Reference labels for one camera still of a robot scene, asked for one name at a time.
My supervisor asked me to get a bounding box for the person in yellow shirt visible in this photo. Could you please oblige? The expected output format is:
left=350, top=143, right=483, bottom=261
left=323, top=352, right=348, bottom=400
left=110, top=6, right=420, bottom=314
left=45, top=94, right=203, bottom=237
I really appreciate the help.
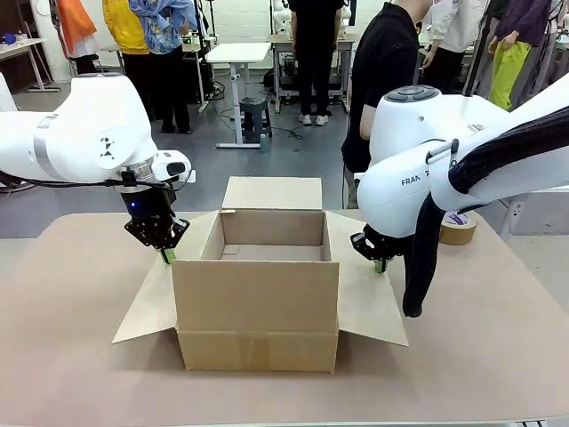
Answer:
left=100, top=0, right=153, bottom=122

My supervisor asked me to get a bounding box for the person in orange garment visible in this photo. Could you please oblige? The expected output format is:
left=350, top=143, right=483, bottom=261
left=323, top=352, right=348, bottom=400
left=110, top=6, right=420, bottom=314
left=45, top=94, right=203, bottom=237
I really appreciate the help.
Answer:
left=55, top=0, right=101, bottom=75

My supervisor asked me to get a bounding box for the grey plastic stool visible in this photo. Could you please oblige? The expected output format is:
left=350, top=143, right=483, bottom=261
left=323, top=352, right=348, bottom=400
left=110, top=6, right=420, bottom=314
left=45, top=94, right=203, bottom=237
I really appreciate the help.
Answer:
left=238, top=96, right=273, bottom=144

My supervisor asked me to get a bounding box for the black arm cable sleeve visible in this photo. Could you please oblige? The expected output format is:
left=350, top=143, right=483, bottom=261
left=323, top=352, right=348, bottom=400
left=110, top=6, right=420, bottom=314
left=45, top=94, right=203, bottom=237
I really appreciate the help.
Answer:
left=402, top=104, right=569, bottom=318
left=0, top=170, right=131, bottom=190

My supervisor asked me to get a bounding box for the brown cardboard box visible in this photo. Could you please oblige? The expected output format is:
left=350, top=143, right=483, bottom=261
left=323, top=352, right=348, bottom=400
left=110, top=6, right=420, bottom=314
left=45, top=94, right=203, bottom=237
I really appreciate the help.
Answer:
left=110, top=176, right=410, bottom=374

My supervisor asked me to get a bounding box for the person in purple top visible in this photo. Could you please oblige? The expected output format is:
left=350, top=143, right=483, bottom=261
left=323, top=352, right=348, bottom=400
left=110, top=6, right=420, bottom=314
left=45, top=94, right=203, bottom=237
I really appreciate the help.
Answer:
left=486, top=0, right=556, bottom=112

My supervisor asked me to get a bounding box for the brown packing tape roll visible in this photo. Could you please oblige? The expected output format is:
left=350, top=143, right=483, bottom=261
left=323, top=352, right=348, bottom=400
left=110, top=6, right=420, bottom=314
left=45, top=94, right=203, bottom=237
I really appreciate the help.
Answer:
left=437, top=210, right=479, bottom=246

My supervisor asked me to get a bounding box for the grey metal frame table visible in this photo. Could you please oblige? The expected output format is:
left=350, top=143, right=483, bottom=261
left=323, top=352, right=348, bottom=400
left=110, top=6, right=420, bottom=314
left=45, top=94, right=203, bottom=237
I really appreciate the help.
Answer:
left=266, top=33, right=359, bottom=115

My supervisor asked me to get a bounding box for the small white table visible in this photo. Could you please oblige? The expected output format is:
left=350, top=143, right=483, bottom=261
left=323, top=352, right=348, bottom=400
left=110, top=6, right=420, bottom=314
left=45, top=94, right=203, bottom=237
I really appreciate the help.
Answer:
left=0, top=37, right=64, bottom=94

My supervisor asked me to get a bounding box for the person's right forearm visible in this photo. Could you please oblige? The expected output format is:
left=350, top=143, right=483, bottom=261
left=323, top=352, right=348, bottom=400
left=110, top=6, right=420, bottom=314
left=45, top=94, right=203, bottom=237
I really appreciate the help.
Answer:
left=358, top=104, right=380, bottom=140

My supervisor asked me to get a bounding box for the black left arm cable sleeve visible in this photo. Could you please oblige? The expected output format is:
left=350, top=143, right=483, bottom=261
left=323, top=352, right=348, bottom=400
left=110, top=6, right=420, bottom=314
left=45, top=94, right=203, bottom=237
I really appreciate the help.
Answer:
left=0, top=170, right=131, bottom=190

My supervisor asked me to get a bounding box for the white standing desk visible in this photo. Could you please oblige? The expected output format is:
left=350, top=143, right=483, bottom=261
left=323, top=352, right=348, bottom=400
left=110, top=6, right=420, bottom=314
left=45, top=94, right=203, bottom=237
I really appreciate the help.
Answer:
left=204, top=42, right=273, bottom=150

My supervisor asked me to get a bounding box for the bystander in black clothes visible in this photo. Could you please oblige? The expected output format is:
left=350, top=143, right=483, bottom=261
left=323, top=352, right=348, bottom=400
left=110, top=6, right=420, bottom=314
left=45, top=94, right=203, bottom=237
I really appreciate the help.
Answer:
left=286, top=0, right=347, bottom=127

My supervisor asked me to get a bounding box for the person in blue patterned shirt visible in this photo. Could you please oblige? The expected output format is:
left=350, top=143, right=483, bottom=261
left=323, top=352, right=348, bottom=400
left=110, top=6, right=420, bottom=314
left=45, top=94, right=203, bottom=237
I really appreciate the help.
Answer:
left=128, top=0, right=197, bottom=135

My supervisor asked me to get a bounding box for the large white table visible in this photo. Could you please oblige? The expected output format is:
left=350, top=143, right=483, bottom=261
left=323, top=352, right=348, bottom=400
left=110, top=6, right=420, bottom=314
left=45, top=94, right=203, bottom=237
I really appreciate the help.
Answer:
left=488, top=185, right=569, bottom=242

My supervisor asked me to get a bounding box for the person in white jacket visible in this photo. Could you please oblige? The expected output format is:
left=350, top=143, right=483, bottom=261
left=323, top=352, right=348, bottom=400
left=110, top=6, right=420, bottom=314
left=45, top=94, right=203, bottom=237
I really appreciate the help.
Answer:
left=417, top=0, right=490, bottom=97

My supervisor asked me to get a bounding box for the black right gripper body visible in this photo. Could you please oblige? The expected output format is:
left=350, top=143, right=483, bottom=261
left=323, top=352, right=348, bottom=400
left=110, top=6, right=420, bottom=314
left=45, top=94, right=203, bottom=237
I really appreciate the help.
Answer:
left=363, top=224, right=405, bottom=260

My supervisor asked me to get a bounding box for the black stand pole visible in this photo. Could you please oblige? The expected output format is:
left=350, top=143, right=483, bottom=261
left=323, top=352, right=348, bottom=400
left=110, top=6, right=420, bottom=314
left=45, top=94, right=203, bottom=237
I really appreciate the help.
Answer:
left=461, top=0, right=495, bottom=97

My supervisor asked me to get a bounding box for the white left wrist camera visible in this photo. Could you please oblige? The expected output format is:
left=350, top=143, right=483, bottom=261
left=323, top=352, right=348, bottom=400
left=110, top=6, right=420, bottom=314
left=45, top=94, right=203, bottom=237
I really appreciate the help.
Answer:
left=153, top=149, right=197, bottom=185

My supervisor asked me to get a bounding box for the black right arm cable sleeve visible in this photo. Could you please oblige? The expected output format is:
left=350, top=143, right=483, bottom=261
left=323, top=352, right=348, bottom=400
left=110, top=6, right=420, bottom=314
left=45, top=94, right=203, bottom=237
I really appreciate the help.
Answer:
left=402, top=104, right=569, bottom=318

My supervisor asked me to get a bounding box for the person in black shirt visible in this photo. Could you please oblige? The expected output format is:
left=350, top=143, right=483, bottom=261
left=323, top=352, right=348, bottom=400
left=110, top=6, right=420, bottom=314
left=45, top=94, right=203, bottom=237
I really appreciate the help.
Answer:
left=341, top=0, right=435, bottom=210

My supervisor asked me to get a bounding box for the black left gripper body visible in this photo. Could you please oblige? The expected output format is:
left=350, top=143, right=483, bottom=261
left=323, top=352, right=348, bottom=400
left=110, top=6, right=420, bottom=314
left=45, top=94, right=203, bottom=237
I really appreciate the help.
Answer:
left=116, top=177, right=178, bottom=224

